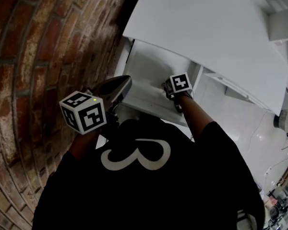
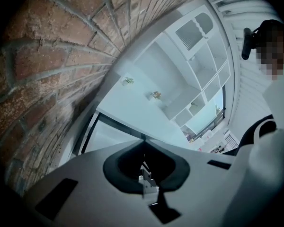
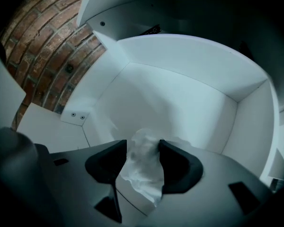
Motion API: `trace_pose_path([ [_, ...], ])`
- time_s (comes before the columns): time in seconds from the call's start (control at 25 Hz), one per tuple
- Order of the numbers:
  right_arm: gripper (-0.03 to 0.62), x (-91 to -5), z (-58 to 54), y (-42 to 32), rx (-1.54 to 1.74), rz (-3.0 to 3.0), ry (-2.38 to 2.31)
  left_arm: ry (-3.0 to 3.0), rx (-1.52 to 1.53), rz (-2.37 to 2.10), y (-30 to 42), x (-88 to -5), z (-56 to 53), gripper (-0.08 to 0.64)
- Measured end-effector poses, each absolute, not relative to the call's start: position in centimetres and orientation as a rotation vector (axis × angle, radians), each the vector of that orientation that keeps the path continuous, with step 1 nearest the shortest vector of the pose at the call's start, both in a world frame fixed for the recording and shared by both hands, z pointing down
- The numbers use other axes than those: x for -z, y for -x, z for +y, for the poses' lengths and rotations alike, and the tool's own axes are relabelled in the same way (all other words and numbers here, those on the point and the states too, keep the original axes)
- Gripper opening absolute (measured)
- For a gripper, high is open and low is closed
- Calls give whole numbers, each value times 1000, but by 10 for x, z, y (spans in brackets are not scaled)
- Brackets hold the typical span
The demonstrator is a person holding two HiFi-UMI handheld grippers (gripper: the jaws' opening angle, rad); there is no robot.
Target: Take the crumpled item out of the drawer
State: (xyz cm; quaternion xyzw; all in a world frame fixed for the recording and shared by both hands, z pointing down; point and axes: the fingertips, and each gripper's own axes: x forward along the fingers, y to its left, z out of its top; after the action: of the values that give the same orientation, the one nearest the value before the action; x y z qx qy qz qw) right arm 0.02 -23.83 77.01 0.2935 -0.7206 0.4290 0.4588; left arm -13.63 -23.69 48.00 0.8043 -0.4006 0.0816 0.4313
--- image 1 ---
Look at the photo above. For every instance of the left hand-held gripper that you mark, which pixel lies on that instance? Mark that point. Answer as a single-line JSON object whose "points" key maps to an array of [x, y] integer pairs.
{"points": [[86, 114]]}

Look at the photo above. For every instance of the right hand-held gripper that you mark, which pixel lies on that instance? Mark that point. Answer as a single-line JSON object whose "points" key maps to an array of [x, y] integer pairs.
{"points": [[180, 82]]}

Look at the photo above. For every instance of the white drawer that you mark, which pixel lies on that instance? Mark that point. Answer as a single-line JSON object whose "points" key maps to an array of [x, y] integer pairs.
{"points": [[146, 68]]}

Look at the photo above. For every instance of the person's right forearm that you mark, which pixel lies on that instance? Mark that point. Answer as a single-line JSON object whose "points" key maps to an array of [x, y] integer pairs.
{"points": [[194, 115]]}

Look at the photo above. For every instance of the person's left forearm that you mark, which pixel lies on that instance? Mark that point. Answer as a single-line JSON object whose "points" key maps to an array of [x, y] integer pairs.
{"points": [[82, 142]]}

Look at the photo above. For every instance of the white under-desk cabinet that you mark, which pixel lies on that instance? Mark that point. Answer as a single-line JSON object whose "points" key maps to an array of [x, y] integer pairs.
{"points": [[230, 85]]}

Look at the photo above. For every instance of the white desk top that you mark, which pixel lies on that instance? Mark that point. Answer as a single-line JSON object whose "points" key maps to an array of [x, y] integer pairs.
{"points": [[206, 32]]}

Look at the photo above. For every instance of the person's black printed shirt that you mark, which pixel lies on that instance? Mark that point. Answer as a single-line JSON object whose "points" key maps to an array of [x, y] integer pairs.
{"points": [[146, 181]]}

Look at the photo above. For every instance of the white cylindrical device on stand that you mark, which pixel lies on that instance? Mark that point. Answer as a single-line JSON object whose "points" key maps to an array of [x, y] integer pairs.
{"points": [[286, 118]]}

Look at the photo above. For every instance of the white power strip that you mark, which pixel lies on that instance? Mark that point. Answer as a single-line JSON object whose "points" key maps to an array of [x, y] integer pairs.
{"points": [[268, 171]]}

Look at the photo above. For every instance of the white wall shelf box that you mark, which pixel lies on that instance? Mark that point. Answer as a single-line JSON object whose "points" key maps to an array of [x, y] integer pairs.
{"points": [[283, 25]]}

